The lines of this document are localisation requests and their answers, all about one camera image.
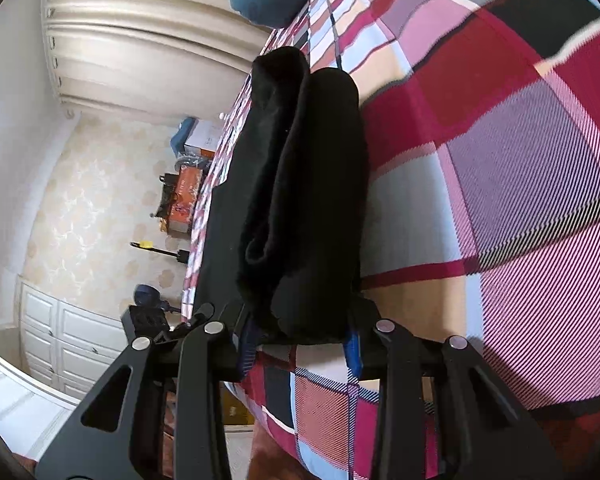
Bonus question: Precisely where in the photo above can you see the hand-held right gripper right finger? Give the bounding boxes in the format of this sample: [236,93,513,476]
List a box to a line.
[344,300,556,480]

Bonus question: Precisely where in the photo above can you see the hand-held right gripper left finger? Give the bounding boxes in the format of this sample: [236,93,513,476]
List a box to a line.
[34,302,261,480]

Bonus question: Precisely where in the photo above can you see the black pants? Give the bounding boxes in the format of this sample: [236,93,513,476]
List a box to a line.
[195,46,370,346]

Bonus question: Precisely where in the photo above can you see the brown cardboard box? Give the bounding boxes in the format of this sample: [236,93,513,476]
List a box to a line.
[219,382,255,427]

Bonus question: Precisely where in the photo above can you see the black slotted device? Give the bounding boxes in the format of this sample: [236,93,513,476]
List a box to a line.
[121,307,171,343]

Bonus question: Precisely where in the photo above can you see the dark blue round device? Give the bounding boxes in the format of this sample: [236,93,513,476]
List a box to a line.
[132,284,181,313]

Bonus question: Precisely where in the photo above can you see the yellow and black tool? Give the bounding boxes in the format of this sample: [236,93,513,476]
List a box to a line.
[130,241,193,265]

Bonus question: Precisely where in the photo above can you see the orange box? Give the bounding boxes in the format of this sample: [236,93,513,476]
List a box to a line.
[160,167,203,235]

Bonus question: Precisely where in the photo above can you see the white panelled cabinet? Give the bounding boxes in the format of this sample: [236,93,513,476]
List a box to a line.
[17,280,131,401]

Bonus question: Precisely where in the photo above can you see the white cardboard box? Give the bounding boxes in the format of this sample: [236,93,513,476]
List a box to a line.
[184,119,226,153]

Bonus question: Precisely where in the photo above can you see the plaid bed blanket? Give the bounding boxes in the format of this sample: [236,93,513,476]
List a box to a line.
[180,0,600,480]

